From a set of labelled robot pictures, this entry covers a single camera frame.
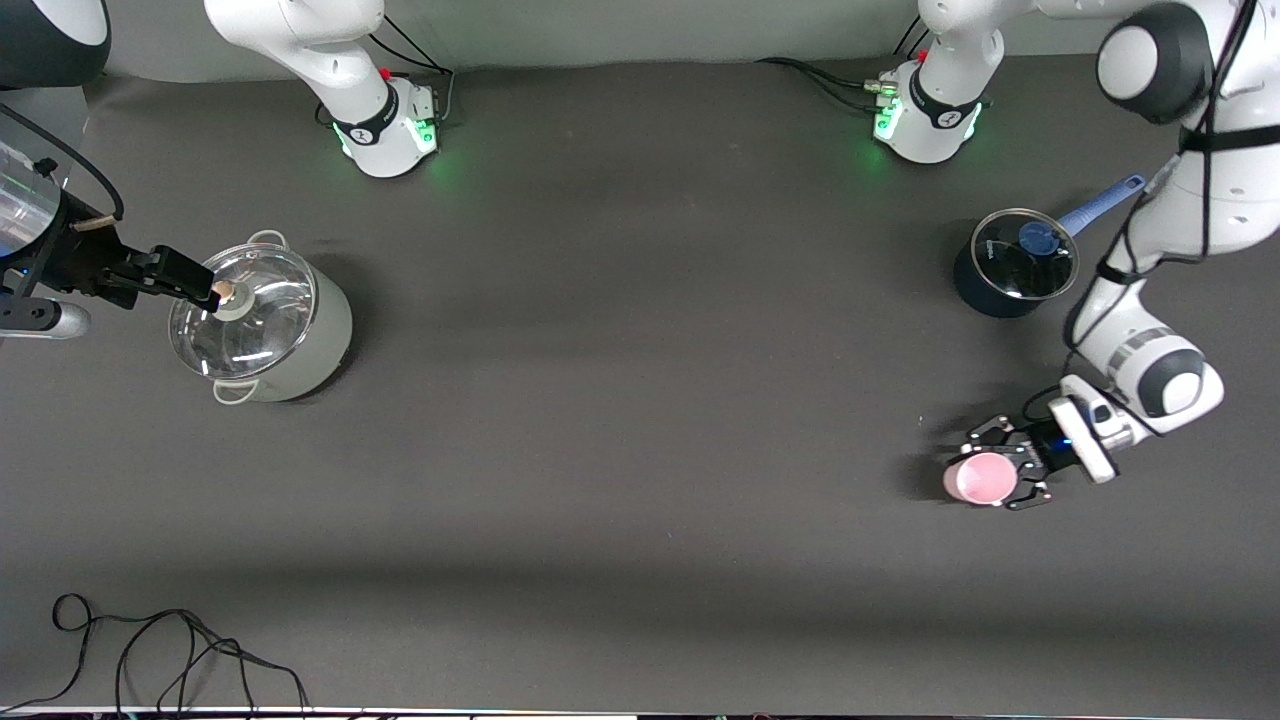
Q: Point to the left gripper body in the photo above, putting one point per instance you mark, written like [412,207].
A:
[1043,447]

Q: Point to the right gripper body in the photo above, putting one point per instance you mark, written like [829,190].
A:
[80,262]

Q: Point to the pink plastic cup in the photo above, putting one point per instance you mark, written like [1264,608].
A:
[980,478]

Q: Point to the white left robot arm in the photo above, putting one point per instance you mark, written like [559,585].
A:
[1250,215]

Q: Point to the glass lid with beige knob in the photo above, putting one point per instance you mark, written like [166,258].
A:
[260,330]

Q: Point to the dark blue saucepan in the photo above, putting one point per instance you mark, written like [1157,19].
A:
[975,290]

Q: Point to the grey steel stockpot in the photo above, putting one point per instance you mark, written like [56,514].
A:
[325,330]

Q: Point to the glass lid with blue knob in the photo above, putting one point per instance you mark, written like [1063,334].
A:
[1005,262]

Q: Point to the dark grey table mat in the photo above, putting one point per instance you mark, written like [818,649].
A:
[640,450]

